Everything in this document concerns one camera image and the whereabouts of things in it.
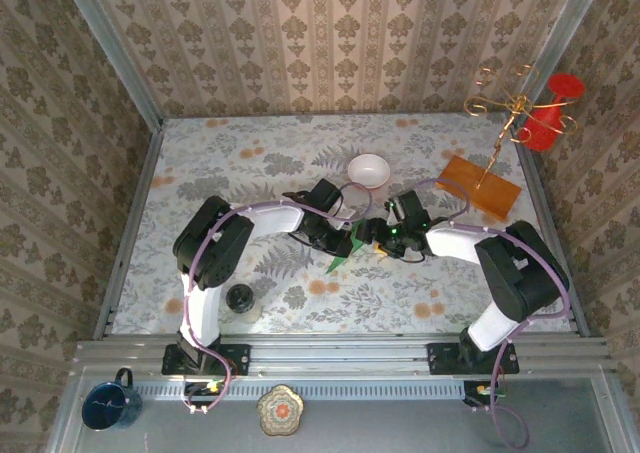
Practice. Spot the red plastic goblet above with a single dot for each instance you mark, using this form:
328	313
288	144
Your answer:
542	125

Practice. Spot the green paper sheet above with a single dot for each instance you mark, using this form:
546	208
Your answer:
357	240

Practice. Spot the aluminium front frame rail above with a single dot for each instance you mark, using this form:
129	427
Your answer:
340	355

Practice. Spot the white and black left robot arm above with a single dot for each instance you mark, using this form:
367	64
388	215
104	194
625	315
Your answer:
202	313

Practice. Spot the floral table cover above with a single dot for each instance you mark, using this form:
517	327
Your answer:
400	298

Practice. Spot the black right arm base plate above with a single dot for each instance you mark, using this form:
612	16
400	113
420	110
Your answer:
442	358

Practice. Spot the small controller circuit board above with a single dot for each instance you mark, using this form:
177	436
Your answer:
207	387
482	389

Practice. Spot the white bowl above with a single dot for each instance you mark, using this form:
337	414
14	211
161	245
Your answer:
369	170

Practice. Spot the aluminium side rail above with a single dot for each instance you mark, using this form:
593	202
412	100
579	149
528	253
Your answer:
540	183
129	233

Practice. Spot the grey metal shelf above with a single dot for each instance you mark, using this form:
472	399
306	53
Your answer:
400	423

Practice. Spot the aluminium frame post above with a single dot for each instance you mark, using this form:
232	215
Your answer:
121	58
561	48

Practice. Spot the patterned flower-shaped dish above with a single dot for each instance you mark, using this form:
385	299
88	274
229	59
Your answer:
280	410

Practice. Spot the black-lidded cream jar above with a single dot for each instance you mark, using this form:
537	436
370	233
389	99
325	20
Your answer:
240	297

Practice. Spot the dark blue mug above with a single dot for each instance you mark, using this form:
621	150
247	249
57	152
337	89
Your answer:
105	405

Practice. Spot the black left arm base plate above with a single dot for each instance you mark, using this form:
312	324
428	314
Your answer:
235	358

